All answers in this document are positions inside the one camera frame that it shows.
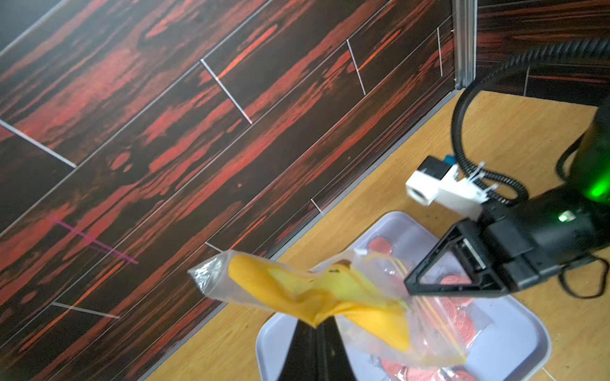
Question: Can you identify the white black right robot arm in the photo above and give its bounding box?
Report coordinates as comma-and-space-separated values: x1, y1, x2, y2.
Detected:
404, 99, 609, 298

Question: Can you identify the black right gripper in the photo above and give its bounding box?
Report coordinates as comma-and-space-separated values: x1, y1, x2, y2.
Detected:
404, 185, 609, 298

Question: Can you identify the aluminium corner profile right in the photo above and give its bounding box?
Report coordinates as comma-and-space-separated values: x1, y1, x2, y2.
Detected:
452, 0, 478, 90

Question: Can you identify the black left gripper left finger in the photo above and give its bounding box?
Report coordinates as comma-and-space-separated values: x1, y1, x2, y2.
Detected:
278, 321, 321, 381

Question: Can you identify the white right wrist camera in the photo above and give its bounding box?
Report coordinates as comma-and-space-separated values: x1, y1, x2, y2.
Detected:
405, 156, 499, 220

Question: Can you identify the lavender plastic tray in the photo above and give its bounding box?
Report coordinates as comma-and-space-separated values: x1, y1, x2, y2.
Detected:
255, 211, 551, 380

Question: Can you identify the ziploc bag with pink cookies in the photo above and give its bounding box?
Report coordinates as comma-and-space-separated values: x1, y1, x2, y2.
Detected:
188, 249, 473, 368

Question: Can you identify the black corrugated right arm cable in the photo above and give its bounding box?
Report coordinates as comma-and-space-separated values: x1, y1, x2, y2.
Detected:
450, 37, 610, 206

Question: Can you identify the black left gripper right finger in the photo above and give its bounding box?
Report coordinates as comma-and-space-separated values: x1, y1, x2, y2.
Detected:
316, 317, 357, 381

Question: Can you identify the pink wrapped cookie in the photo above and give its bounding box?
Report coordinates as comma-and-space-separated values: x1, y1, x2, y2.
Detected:
439, 275, 478, 345
377, 358, 477, 381
367, 237, 393, 256

